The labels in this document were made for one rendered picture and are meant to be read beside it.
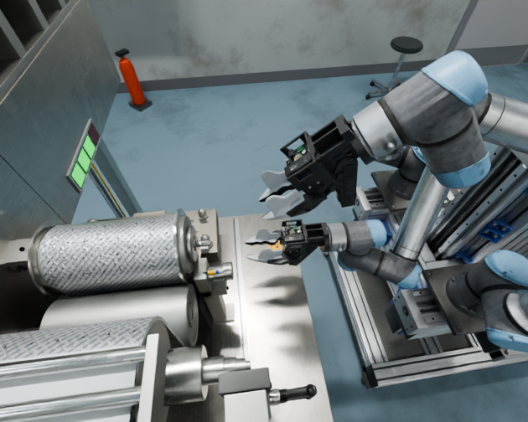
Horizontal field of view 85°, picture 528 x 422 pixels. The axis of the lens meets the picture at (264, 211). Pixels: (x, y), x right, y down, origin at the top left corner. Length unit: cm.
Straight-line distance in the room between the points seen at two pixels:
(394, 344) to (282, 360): 94
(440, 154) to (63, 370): 52
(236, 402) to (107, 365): 13
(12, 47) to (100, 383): 73
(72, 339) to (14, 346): 7
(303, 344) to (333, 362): 95
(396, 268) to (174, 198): 187
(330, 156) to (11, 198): 61
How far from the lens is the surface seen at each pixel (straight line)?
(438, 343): 179
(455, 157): 49
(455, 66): 45
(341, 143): 43
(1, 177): 74
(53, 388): 38
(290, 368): 87
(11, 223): 74
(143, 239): 57
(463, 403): 203
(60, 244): 63
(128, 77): 331
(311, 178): 45
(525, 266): 107
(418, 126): 44
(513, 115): 64
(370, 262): 86
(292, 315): 90
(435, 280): 119
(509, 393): 218
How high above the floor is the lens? 176
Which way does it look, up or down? 53 degrees down
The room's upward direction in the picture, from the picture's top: straight up
